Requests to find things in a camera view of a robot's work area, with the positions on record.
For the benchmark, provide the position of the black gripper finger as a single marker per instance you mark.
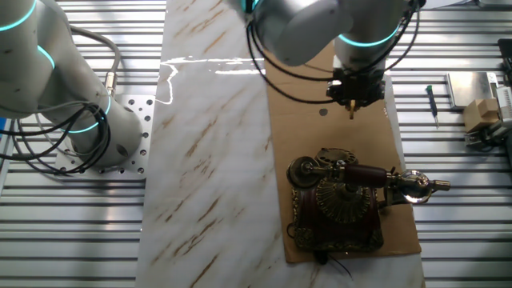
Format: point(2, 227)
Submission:
point(347, 105)
point(360, 106)

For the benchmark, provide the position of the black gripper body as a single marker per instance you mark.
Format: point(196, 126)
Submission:
point(356, 88)

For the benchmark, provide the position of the light wooden stick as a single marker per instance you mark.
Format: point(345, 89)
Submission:
point(352, 112)

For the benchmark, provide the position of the white Flexiv robot arm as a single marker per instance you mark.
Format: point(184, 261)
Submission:
point(304, 24)

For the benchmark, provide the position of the brass and red phone handset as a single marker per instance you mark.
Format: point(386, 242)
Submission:
point(365, 175)

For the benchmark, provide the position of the red and brass rotary phone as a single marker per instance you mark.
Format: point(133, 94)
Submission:
point(340, 224)

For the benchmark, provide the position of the green capped black screwdriver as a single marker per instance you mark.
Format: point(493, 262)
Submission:
point(432, 102)

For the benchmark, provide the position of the brown cardboard sheet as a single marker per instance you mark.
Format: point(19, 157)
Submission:
point(296, 160)

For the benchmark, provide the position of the flat silver metal box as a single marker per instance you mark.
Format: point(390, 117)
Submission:
point(472, 88)

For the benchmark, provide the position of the small cardboard box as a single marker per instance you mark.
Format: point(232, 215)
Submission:
point(480, 114)

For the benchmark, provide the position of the white marble pattern board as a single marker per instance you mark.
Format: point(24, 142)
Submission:
point(208, 160)

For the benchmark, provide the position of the black box device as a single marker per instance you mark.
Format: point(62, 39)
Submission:
point(506, 60)

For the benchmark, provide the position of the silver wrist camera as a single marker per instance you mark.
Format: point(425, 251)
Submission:
point(334, 84)

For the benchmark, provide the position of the small grey camera on bracket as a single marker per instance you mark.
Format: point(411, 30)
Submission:
point(478, 138)

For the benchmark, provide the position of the ribbed silver camera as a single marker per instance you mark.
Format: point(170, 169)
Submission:
point(505, 102)

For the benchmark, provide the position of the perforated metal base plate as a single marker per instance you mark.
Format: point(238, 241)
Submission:
point(140, 106)

